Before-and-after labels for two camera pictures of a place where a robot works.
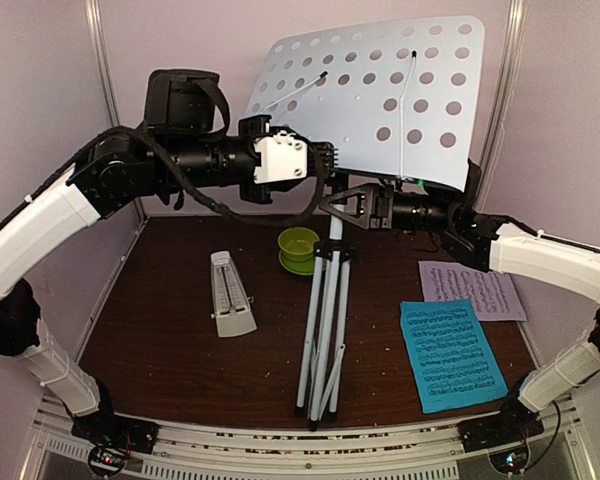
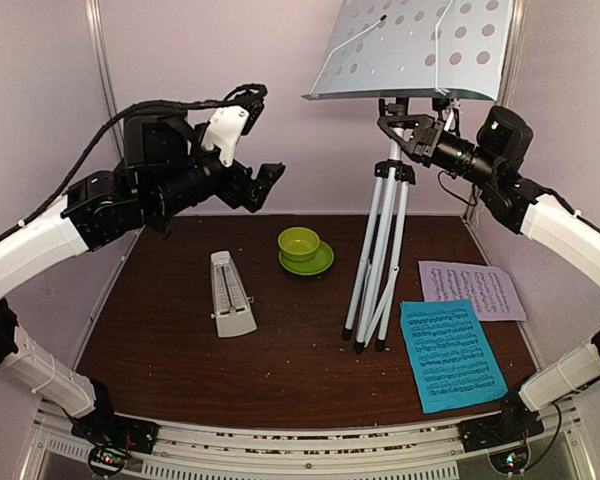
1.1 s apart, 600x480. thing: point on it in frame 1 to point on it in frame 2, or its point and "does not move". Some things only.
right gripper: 381,206 to 427,133
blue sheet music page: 452,358 does not move
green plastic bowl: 297,243 does not move
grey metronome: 233,306 does not move
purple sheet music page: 492,295 does not move
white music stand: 401,101 to 390,50
